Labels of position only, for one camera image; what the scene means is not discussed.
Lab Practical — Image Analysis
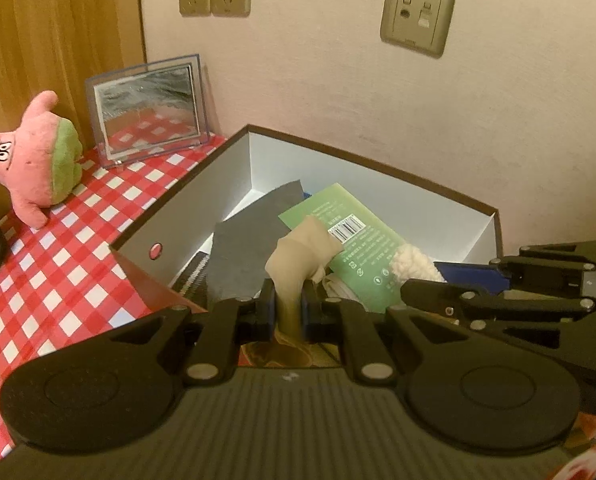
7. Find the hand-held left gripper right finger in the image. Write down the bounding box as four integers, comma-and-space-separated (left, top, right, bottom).
302, 280, 478, 386

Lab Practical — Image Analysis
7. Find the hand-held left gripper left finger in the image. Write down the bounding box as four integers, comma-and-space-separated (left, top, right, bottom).
105, 279, 277, 386

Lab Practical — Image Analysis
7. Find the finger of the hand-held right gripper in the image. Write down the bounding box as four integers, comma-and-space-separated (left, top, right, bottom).
435, 239, 596, 306
400, 279, 596, 376

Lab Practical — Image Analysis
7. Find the beige stocking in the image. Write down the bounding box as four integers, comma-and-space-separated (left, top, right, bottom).
267, 216, 346, 341

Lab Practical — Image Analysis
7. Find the cream fluffy sock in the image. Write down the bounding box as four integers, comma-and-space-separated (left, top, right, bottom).
389, 244, 443, 285

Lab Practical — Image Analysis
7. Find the grey cloth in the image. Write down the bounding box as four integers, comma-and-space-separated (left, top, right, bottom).
205, 179, 303, 306

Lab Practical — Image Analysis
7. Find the striped knitted sock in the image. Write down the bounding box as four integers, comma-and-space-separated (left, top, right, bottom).
172, 252, 209, 298

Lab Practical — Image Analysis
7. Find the green sock package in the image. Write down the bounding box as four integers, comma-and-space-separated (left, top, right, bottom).
278, 183, 406, 313

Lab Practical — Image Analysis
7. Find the brown cardboard box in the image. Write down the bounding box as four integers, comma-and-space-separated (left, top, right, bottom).
109, 124, 503, 321

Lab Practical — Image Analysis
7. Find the red checkered tablecloth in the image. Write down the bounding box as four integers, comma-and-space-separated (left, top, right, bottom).
0, 132, 229, 456

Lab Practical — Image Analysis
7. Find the pink starfish plush toy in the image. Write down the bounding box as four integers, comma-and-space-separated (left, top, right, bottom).
0, 91, 84, 230

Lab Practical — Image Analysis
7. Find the wooden door panel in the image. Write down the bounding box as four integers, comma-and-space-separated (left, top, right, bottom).
0, 0, 147, 221

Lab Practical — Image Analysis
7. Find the beige wall data panel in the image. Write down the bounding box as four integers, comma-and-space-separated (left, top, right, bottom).
380, 0, 456, 58

